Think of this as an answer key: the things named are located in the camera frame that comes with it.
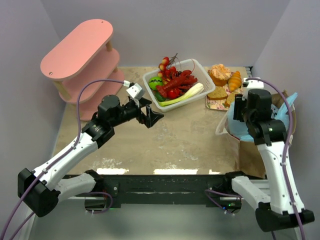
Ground blue plastic bag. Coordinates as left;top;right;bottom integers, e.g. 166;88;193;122
222;91;298;143

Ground brown jute grocery bag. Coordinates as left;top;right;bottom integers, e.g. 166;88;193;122
215;89;298;180

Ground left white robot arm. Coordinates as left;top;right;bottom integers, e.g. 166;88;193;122
17;95;164;217

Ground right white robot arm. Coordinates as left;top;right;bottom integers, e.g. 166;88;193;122
231;89;315;232

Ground toy bread slice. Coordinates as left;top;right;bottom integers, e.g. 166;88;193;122
224;91;240;108
207;86;228;101

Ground dark green toy vegetable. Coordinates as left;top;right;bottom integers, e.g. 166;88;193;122
154;92;166;102

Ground green toy watermelon ball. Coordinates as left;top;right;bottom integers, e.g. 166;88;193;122
148;76;164;91

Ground toy croissant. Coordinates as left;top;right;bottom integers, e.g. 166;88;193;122
228;71;242;92

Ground floral serving tray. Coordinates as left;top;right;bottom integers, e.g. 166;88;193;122
206;81;243;111

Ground red toy tomato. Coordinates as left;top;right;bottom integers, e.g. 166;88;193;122
166;88;180;100

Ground white plastic basket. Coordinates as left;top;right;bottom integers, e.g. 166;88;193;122
142;58;216;113

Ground red cherry sprig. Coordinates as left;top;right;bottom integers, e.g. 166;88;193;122
157;53;178;80

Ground red toy lobster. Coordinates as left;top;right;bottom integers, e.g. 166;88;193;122
156;70;198;98

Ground white green toy leek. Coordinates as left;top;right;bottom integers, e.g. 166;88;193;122
159;83;204;107

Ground pink three-tier shelf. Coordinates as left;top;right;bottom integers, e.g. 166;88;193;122
40;19;125;121

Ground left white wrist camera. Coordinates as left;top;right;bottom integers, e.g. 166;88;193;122
123;80;145;101

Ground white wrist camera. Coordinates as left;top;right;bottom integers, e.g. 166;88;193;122
123;80;145;101
242;77;264;100

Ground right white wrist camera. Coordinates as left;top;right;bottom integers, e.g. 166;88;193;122
242;77;264;100

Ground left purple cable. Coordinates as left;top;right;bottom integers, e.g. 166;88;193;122
0;78;131;240

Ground purple cable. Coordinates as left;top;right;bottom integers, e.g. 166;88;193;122
0;78;131;240
204;77;307;240

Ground black base frame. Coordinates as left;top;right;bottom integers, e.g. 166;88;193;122
77;171;245;211

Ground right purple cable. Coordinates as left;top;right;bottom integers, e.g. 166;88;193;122
204;77;307;240

